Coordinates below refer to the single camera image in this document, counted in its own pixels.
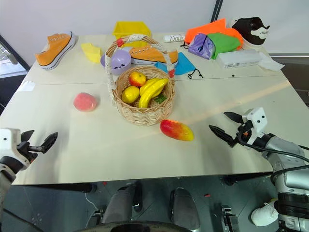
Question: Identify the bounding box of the orange canvas sneaker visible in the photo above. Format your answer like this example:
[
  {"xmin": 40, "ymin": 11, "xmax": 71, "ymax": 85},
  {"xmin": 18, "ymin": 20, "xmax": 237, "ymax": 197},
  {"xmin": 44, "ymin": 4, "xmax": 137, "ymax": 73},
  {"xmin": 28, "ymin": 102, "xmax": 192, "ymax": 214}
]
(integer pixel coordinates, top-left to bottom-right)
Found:
[
  {"xmin": 34, "ymin": 30, "xmax": 77, "ymax": 72},
  {"xmin": 129, "ymin": 44, "xmax": 180, "ymax": 67}
]

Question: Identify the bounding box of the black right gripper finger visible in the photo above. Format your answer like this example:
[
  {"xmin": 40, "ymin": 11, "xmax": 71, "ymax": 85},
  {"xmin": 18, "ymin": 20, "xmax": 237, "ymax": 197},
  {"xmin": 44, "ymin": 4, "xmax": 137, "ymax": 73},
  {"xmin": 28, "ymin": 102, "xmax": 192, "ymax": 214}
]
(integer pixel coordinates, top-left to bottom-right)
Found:
[
  {"xmin": 223, "ymin": 111, "xmax": 243, "ymax": 125},
  {"xmin": 208, "ymin": 125, "xmax": 236, "ymax": 147}
]

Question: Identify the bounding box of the white tissue box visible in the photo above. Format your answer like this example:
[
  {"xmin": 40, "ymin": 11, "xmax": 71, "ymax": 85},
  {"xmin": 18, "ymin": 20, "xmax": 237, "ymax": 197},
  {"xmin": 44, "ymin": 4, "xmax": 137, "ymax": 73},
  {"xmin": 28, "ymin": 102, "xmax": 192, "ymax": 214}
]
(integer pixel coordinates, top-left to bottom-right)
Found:
[{"xmin": 216, "ymin": 49, "xmax": 267, "ymax": 70}]

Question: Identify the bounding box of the orange drawstring bag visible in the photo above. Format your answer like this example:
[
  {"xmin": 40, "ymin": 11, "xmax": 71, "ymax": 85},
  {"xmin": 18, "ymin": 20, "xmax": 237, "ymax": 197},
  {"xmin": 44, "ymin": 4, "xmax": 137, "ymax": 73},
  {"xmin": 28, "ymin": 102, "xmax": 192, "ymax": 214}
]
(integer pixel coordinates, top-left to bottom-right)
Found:
[{"xmin": 180, "ymin": 18, "xmax": 245, "ymax": 52}]

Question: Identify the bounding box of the black vertical pole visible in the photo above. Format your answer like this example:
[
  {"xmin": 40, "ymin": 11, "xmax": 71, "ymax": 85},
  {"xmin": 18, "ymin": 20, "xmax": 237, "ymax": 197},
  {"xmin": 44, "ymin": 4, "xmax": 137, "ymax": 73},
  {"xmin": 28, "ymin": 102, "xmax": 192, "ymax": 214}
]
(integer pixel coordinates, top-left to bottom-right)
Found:
[{"xmin": 209, "ymin": 0, "xmax": 225, "ymax": 24}]

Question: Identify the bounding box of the pink peach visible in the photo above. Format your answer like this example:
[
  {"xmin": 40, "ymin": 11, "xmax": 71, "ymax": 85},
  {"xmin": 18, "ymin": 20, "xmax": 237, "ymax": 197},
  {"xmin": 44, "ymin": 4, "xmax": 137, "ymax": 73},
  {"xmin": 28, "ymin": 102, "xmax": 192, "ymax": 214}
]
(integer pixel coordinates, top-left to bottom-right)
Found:
[{"xmin": 73, "ymin": 92, "xmax": 100, "ymax": 113}]

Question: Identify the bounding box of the red yellow apple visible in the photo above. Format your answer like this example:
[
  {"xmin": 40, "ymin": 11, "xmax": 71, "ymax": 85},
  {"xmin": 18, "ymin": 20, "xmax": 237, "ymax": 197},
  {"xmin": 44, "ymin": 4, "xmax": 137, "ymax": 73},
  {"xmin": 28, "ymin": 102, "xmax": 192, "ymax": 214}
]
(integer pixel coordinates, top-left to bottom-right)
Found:
[{"xmin": 128, "ymin": 72, "xmax": 147, "ymax": 88}]

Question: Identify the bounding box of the black table frame bar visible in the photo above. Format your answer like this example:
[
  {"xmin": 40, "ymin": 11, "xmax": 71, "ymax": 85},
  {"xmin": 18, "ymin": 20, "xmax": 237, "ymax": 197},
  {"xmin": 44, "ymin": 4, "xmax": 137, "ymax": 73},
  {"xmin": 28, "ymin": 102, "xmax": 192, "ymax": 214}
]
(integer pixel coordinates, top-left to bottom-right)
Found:
[
  {"xmin": 11, "ymin": 182, "xmax": 98, "ymax": 194},
  {"xmin": 221, "ymin": 172, "xmax": 276, "ymax": 186}
]

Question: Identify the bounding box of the black and white shoe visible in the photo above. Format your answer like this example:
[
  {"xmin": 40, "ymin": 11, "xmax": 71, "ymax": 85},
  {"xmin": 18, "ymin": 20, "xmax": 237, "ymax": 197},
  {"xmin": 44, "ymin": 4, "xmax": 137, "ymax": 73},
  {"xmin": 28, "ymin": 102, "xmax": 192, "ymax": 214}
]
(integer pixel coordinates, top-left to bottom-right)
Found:
[{"xmin": 231, "ymin": 16, "xmax": 271, "ymax": 47}]

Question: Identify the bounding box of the grey rounded leg shape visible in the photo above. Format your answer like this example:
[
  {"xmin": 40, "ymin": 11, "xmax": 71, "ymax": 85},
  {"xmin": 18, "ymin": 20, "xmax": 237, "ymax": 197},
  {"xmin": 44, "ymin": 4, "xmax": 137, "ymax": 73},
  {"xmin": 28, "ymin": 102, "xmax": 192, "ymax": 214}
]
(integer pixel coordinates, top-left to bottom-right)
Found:
[{"xmin": 100, "ymin": 184, "xmax": 136, "ymax": 226}]

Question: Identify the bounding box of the dark curved body rim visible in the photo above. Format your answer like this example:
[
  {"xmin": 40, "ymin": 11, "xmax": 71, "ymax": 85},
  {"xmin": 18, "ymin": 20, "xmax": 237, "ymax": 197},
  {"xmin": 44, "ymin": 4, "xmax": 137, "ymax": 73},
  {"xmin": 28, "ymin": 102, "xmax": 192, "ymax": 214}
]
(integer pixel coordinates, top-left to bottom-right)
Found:
[{"xmin": 78, "ymin": 220, "xmax": 195, "ymax": 232}]

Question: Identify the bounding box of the yellow banana bunch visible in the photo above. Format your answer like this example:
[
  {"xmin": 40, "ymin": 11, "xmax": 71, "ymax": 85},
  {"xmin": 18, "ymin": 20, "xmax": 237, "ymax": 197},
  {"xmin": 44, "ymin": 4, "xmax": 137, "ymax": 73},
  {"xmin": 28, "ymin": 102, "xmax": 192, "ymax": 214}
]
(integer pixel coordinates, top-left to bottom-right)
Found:
[{"xmin": 138, "ymin": 78, "xmax": 169, "ymax": 109}]

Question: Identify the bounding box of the wicker basket with lace handle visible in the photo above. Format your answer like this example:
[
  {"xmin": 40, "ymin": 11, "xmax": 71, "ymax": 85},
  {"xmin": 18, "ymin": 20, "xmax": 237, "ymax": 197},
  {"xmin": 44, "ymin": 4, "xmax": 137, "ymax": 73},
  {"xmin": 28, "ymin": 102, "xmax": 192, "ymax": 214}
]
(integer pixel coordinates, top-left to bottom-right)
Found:
[{"xmin": 104, "ymin": 33, "xmax": 180, "ymax": 127}]

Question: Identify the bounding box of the black rounded leg shape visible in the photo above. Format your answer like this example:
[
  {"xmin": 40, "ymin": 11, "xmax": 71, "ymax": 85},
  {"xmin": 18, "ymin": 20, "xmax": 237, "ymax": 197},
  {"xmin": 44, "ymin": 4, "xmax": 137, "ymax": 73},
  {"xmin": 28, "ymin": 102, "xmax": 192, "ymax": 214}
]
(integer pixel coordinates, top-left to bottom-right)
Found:
[{"xmin": 169, "ymin": 188, "xmax": 201, "ymax": 231}]

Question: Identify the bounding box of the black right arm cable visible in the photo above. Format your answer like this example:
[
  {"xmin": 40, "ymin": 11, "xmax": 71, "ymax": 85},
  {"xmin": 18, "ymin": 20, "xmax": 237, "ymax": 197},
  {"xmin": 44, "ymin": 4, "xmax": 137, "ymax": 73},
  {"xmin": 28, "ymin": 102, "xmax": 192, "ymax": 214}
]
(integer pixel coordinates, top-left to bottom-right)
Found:
[{"xmin": 238, "ymin": 139, "xmax": 309, "ymax": 186}]

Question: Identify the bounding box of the yellow sponge cloth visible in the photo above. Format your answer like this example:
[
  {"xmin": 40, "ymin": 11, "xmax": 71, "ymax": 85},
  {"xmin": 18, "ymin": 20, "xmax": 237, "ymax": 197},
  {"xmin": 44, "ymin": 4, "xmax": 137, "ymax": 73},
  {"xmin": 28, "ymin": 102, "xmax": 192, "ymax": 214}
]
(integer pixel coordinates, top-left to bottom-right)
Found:
[{"xmin": 81, "ymin": 42, "xmax": 103, "ymax": 64}]

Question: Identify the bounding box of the glass door with handle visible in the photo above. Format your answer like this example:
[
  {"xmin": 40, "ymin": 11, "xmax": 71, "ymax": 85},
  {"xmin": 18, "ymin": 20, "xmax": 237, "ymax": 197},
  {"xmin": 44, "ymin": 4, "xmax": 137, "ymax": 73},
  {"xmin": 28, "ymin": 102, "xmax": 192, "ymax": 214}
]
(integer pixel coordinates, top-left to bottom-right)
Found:
[{"xmin": 0, "ymin": 33, "xmax": 30, "ymax": 78}]

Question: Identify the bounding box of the purple drawstring bag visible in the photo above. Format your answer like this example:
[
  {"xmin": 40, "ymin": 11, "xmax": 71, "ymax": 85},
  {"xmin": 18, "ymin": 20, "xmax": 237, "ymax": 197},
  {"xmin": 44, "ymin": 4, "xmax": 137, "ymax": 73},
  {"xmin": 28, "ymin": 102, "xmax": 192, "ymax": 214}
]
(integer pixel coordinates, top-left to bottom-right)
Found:
[{"xmin": 188, "ymin": 32, "xmax": 216, "ymax": 60}]

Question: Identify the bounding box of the white Dove box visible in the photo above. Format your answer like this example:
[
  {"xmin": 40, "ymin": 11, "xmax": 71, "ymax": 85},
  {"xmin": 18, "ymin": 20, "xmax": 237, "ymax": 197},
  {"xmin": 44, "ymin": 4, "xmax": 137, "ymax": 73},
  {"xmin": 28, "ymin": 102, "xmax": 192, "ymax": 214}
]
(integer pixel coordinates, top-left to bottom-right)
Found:
[{"xmin": 164, "ymin": 34, "xmax": 187, "ymax": 44}]

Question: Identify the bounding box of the green drawstring bag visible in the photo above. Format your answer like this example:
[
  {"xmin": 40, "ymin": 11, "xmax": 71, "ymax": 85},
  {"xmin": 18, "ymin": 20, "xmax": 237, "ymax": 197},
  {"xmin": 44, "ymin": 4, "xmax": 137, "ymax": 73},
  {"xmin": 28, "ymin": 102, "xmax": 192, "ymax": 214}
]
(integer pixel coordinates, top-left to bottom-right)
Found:
[{"xmin": 207, "ymin": 31, "xmax": 242, "ymax": 60}]

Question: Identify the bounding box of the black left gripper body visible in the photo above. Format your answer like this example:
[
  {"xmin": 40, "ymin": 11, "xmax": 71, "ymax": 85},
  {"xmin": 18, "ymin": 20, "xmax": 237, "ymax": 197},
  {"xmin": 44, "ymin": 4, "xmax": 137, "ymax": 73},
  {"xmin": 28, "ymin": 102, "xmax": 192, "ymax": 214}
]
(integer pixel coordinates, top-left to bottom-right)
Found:
[{"xmin": 16, "ymin": 141, "xmax": 43, "ymax": 166}]

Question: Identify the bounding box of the purple plastic bowl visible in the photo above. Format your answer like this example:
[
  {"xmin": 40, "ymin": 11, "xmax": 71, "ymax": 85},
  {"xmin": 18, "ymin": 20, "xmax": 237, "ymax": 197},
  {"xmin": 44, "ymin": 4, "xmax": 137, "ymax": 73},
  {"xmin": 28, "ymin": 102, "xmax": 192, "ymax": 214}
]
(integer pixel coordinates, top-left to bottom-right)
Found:
[{"xmin": 100, "ymin": 49, "xmax": 132, "ymax": 75}]

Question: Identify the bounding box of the yellow lemon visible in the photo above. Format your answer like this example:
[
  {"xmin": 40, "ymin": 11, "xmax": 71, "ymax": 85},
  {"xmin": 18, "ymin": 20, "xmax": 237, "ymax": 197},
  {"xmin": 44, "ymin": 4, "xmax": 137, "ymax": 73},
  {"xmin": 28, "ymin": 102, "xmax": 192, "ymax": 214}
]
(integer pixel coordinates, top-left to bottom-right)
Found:
[{"xmin": 121, "ymin": 86, "xmax": 140, "ymax": 104}]

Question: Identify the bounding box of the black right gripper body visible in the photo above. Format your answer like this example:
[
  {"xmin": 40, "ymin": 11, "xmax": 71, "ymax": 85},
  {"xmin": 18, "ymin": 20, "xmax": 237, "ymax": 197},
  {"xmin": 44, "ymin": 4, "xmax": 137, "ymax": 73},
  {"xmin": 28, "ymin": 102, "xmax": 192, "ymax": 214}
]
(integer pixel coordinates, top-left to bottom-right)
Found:
[{"xmin": 234, "ymin": 116, "xmax": 254, "ymax": 145}]

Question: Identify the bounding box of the red yellow mango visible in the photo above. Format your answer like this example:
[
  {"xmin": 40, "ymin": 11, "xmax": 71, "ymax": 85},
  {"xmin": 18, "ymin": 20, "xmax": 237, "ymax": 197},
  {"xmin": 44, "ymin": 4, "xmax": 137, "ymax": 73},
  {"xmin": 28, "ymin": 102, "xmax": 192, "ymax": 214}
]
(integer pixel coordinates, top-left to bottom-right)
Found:
[{"xmin": 160, "ymin": 119, "xmax": 195, "ymax": 142}]

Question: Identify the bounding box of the white floor cable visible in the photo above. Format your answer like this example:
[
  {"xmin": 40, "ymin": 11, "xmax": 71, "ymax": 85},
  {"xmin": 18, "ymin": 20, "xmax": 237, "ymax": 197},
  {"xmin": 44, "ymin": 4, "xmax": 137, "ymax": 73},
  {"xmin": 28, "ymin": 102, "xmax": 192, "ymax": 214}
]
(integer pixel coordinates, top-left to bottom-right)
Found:
[{"xmin": 84, "ymin": 192, "xmax": 103, "ymax": 212}]

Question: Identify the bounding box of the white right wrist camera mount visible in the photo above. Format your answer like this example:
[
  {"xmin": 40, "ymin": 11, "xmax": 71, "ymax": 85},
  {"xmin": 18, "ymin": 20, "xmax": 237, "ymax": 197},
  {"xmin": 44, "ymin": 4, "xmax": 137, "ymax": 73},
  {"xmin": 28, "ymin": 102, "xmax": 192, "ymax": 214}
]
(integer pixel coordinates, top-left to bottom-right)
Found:
[{"xmin": 241, "ymin": 107, "xmax": 268, "ymax": 146}]

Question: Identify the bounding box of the black table leg caster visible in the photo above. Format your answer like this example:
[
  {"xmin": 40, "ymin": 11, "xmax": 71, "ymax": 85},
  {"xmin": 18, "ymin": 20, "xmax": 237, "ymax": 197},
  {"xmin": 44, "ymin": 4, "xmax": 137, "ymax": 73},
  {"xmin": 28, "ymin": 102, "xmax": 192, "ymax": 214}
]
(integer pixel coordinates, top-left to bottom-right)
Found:
[
  {"xmin": 220, "ymin": 204, "xmax": 240, "ymax": 232},
  {"xmin": 91, "ymin": 209, "xmax": 105, "ymax": 224}
]

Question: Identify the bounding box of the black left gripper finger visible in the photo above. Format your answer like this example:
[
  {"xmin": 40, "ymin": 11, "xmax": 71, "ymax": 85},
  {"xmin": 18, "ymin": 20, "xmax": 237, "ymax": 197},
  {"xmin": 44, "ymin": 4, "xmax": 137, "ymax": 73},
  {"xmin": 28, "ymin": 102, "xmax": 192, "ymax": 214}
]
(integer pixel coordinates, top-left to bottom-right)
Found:
[
  {"xmin": 20, "ymin": 130, "xmax": 35, "ymax": 144},
  {"xmin": 36, "ymin": 131, "xmax": 59, "ymax": 154}
]

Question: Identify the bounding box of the blue drawstring pouch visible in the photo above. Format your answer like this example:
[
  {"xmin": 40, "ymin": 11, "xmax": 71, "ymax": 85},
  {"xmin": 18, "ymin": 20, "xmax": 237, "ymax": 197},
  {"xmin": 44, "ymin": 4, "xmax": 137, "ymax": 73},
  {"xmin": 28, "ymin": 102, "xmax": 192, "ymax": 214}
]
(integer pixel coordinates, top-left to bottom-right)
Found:
[{"xmin": 154, "ymin": 52, "xmax": 204, "ymax": 80}]

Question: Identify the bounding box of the crumpled white tissue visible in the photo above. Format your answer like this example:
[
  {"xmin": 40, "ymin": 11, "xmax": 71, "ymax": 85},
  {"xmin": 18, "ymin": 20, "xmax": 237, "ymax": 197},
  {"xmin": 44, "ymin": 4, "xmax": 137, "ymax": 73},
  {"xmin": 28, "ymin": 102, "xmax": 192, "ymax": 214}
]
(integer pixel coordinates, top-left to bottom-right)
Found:
[{"xmin": 257, "ymin": 51, "xmax": 285, "ymax": 72}]

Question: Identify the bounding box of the white sneaker on foot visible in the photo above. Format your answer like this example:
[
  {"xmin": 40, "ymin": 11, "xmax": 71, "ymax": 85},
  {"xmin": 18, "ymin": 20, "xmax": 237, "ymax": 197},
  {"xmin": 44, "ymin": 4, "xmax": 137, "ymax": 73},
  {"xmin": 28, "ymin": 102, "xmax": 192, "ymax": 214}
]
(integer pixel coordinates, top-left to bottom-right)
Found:
[{"xmin": 251, "ymin": 198, "xmax": 280, "ymax": 227}]

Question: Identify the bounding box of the yellow plastic bin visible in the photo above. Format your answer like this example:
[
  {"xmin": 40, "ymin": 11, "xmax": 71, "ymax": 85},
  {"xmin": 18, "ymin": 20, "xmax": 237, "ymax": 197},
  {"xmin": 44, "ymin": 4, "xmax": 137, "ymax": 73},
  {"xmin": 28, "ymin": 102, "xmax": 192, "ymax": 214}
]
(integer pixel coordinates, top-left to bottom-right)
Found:
[{"xmin": 112, "ymin": 21, "xmax": 152, "ymax": 48}]

